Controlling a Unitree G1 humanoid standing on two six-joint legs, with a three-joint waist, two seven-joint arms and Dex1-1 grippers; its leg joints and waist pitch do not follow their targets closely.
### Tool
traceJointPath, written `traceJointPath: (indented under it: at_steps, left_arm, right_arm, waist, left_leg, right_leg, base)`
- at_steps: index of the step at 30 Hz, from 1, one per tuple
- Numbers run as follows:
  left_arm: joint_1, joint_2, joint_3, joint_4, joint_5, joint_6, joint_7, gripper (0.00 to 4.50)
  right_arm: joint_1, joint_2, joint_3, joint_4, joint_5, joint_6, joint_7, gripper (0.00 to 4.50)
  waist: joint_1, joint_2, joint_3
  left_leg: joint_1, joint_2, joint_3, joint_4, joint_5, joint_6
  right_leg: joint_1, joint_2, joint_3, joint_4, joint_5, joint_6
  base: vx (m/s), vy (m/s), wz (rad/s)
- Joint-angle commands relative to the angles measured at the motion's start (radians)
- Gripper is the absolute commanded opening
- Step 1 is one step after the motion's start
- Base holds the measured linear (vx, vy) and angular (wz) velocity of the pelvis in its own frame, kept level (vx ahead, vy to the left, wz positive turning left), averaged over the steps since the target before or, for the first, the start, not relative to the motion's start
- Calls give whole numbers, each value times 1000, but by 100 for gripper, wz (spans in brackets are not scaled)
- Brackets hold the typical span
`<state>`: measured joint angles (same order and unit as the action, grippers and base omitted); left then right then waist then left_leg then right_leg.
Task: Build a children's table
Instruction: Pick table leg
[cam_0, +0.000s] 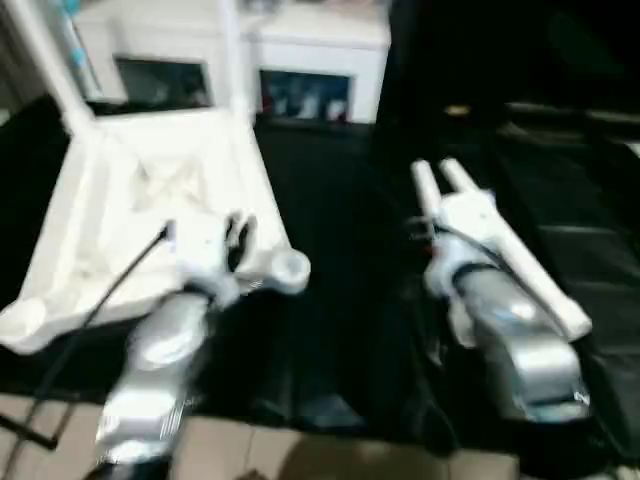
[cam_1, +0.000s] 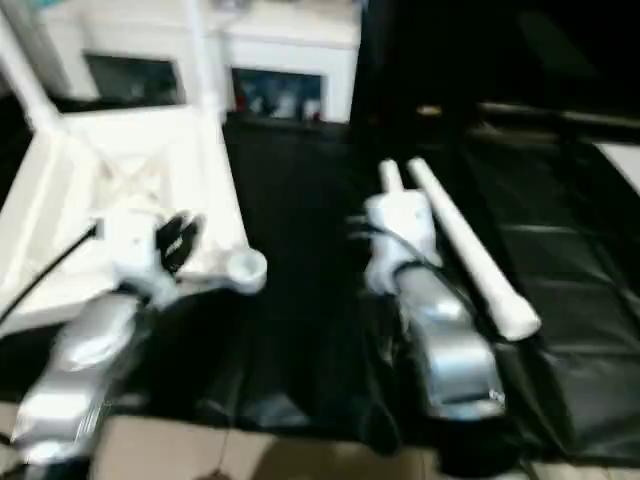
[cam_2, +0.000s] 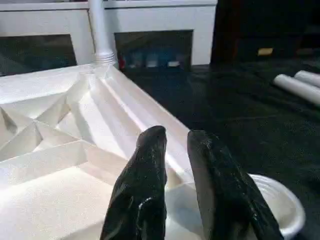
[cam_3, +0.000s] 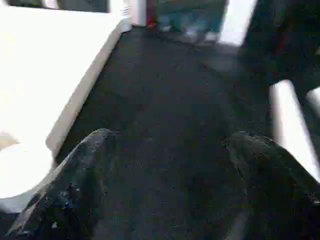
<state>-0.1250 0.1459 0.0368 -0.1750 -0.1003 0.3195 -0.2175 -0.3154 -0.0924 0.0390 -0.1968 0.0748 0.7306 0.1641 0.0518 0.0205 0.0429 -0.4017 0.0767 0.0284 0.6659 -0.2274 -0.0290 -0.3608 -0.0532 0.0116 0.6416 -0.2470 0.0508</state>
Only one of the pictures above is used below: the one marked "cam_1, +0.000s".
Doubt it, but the white glass door cabinet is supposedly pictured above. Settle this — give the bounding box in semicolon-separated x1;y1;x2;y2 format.
29;0;362;124

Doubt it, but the black work mat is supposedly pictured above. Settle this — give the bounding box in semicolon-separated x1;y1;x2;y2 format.
0;89;640;466

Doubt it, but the white flat board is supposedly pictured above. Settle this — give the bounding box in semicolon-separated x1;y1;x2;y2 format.
597;142;640;196

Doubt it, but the white plastic table top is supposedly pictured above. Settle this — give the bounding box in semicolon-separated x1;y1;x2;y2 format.
0;107;269;337

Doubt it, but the black camera cable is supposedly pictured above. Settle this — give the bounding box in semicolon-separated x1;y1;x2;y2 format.
347;214;451;281
0;219;100;326

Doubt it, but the black right camera cable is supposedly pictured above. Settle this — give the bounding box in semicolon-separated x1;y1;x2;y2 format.
347;214;451;281

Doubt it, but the dark metal bar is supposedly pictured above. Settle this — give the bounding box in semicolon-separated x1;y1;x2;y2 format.
479;102;640;127

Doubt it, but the black left camera cable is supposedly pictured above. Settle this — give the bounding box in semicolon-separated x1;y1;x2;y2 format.
0;219;100;326

